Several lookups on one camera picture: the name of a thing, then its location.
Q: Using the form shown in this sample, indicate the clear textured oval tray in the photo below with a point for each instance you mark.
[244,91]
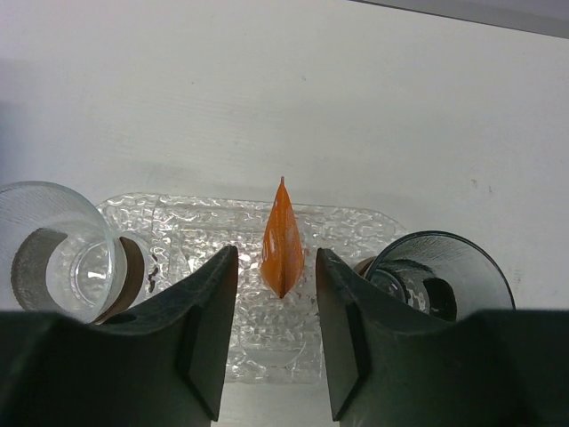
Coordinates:
[133,213]

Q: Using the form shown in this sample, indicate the clear brown-banded cup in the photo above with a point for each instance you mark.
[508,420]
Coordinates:
[440,274]

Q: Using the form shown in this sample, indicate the clear blue-tinted cup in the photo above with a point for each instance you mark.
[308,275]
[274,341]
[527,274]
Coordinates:
[59,254]

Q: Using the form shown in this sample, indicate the orange toothpaste tube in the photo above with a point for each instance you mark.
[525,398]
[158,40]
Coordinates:
[282,255]

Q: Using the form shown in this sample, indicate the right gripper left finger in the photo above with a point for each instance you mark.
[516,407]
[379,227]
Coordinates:
[161,363]

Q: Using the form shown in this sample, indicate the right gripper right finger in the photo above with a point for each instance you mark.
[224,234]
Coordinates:
[390,365]

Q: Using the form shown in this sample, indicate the clear acrylic toothbrush holder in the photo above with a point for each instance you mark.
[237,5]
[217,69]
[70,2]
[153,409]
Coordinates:
[273,340]

